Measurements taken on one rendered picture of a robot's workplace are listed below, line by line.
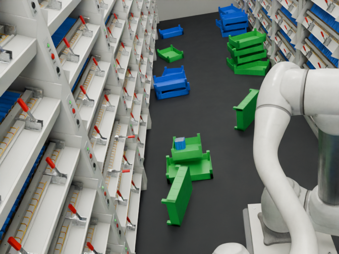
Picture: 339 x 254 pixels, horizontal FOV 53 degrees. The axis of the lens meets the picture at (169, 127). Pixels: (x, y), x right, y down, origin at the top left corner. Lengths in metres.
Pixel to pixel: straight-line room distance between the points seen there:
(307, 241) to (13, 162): 0.68
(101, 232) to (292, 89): 0.86
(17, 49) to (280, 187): 0.73
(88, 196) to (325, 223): 0.88
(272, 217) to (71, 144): 0.86
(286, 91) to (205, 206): 1.22
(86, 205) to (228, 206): 1.06
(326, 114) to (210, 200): 1.23
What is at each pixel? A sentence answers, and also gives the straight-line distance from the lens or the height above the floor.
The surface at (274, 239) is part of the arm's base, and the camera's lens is 1.59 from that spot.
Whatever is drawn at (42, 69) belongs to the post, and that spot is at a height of 1.20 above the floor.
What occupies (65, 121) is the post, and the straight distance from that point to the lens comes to 1.11.
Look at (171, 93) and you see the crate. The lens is 3.15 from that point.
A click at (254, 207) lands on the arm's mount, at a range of 1.73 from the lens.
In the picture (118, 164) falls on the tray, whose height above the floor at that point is 0.53.
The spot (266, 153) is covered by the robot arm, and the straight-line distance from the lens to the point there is 0.93.
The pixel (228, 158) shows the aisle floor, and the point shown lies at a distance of 2.37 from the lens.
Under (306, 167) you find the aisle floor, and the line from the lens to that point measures 2.32.
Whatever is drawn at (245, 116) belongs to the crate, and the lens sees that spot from 2.56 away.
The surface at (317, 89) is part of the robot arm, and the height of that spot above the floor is 1.06.
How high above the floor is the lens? 1.54
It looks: 34 degrees down
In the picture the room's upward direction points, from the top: 11 degrees counter-clockwise
